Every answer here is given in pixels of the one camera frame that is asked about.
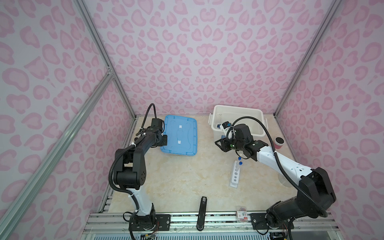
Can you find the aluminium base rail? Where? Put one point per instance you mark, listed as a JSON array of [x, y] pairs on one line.
[[217, 226]]

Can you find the pink jar black lid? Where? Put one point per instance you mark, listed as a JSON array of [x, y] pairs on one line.
[[278, 142]]

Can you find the blue plastic bin lid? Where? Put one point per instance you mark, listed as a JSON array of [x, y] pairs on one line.
[[182, 135]]

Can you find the staples box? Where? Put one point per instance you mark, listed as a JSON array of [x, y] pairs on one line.
[[241, 214]]

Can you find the white test tube rack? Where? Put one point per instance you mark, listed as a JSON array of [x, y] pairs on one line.
[[235, 176]]

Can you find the black stapler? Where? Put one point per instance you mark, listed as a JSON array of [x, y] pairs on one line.
[[202, 214]]

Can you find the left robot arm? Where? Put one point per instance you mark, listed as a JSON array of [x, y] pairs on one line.
[[128, 173]]

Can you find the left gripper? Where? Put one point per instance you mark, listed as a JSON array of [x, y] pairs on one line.
[[164, 140]]

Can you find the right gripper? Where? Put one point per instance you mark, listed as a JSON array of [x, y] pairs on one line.
[[224, 144]]

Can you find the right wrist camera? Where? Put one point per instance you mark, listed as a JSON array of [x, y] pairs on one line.
[[225, 127]]

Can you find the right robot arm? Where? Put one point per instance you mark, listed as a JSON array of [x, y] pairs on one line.
[[315, 192]]

